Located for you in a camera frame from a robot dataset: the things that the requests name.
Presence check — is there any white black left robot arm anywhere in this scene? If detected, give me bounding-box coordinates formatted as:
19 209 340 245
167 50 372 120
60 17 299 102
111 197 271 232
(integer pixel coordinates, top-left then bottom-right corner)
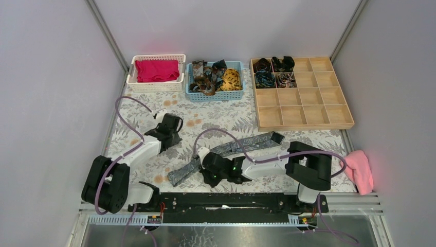
81 113 183 215

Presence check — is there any pink cloth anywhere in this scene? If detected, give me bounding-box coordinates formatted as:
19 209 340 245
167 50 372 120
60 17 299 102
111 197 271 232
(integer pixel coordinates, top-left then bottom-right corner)
344 150 374 195

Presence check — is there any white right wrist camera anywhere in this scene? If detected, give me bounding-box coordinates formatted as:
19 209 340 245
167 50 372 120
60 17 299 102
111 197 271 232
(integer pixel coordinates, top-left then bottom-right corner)
197 147 210 169

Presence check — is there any grey leaf pattern tie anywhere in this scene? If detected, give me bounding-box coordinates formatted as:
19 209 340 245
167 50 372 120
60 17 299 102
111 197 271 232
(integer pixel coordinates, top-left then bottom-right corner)
168 131 285 187

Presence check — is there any dark navy red tie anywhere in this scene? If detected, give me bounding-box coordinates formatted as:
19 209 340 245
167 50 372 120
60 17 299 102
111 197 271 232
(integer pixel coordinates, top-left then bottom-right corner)
204 59 227 91

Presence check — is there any floral tablecloth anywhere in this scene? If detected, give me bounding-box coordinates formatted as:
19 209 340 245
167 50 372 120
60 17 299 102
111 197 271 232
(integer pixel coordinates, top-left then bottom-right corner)
105 69 357 193

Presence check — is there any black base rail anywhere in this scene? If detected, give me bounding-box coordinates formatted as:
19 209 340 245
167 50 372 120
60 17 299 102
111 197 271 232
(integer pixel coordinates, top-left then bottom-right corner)
128 192 329 224

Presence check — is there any rolled black tie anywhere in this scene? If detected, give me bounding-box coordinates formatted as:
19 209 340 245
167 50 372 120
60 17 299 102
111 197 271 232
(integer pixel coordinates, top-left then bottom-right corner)
271 56 295 72

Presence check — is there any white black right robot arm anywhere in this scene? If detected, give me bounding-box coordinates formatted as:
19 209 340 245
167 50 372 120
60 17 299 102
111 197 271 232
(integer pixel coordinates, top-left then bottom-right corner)
197 142 332 212

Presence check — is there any light blue plastic basket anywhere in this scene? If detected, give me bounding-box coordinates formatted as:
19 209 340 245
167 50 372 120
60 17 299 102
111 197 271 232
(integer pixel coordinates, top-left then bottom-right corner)
185 61 246 102

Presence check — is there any yellow patterned tie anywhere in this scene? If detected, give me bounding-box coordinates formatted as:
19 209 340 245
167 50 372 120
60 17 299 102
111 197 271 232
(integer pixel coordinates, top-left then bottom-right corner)
219 68 243 91

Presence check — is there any white plastic basket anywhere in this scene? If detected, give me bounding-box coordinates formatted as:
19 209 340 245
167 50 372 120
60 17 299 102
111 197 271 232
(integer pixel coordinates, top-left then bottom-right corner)
126 54 186 93

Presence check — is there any rolled navy blue tie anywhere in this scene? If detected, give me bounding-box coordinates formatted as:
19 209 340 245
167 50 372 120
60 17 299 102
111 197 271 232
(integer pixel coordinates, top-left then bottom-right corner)
255 70 276 89

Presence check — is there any rolled dark red tie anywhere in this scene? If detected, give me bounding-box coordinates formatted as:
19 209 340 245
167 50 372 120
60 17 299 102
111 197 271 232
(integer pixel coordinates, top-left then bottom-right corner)
253 58 273 73

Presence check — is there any magenta cloth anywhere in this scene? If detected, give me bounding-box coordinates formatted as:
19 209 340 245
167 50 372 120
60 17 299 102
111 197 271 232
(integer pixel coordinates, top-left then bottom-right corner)
135 60 180 83

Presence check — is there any orange floral tie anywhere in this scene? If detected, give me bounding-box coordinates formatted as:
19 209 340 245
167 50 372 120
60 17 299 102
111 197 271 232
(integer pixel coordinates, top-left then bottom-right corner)
189 60 216 96

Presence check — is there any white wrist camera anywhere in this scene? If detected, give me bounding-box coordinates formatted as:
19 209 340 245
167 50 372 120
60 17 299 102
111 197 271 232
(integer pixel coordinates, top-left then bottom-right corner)
153 109 167 122
197 147 210 169

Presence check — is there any rolled multicolour tie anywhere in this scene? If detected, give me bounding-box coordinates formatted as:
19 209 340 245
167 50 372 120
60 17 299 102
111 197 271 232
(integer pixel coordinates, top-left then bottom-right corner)
276 72 297 88

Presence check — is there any wooden compartment tray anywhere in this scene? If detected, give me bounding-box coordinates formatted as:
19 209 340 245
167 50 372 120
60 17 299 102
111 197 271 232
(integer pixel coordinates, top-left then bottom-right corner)
250 57 355 131

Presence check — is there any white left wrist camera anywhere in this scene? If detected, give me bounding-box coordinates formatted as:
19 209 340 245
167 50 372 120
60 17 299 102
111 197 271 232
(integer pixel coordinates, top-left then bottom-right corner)
153 109 167 122

